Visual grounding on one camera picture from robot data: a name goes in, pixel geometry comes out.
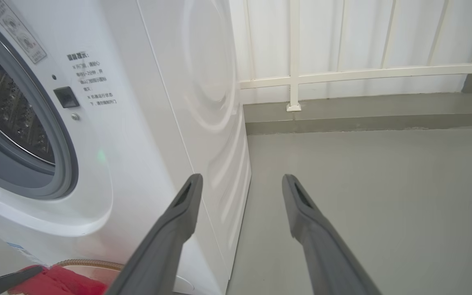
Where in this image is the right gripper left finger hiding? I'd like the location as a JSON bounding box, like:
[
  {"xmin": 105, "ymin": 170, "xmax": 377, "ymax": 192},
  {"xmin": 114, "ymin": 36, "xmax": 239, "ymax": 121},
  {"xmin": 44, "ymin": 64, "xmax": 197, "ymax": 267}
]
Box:
[{"xmin": 105, "ymin": 173, "xmax": 204, "ymax": 295}]

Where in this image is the white metal railing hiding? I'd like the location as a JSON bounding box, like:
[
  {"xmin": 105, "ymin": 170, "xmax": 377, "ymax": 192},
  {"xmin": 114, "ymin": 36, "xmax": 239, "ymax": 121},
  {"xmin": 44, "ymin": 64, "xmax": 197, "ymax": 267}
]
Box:
[{"xmin": 239, "ymin": 0, "xmax": 472, "ymax": 112}]

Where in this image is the grey warning label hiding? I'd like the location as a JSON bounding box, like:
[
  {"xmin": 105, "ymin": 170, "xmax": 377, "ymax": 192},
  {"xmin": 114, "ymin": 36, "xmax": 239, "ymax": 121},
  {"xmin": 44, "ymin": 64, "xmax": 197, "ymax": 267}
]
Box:
[{"xmin": 0, "ymin": 0, "xmax": 48, "ymax": 64}]

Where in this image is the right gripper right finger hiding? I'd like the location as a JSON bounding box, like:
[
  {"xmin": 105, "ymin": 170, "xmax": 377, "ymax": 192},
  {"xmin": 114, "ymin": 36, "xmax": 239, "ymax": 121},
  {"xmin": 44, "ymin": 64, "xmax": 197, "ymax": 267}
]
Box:
[{"xmin": 281, "ymin": 174, "xmax": 382, "ymax": 295}]

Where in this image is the cream perforated basket brown rim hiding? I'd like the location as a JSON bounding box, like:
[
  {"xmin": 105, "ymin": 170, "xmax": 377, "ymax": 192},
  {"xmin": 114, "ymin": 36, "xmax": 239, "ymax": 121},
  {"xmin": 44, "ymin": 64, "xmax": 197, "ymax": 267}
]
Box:
[{"xmin": 54, "ymin": 259, "xmax": 124, "ymax": 295}]

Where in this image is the red basketball jersey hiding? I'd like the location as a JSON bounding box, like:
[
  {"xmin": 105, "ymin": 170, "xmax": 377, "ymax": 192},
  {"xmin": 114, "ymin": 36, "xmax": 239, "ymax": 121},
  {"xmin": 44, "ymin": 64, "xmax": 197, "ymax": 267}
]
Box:
[{"xmin": 9, "ymin": 264, "xmax": 109, "ymax": 295}]

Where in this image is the white front-load washing machine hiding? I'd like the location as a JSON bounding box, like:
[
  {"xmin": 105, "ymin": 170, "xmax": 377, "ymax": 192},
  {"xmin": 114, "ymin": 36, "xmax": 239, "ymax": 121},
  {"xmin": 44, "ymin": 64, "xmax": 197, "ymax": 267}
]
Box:
[{"xmin": 0, "ymin": 0, "xmax": 252, "ymax": 295}]

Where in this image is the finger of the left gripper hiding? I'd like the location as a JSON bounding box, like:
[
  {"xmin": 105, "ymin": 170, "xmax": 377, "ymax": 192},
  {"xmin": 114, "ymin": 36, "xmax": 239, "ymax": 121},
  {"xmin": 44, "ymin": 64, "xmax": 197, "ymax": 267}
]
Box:
[{"xmin": 0, "ymin": 265, "xmax": 45, "ymax": 295}]

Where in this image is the stainless steel washing machine drum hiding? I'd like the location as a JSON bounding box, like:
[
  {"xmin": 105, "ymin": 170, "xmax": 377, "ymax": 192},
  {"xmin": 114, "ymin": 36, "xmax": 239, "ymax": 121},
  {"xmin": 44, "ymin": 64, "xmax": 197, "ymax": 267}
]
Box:
[{"xmin": 0, "ymin": 43, "xmax": 56, "ymax": 165}]

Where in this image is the blue energy label sticker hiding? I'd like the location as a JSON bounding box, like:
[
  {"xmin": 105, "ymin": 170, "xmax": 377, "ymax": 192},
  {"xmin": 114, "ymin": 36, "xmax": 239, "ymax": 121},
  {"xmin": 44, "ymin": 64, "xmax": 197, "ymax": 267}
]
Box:
[{"xmin": 7, "ymin": 242, "xmax": 36, "ymax": 263}]

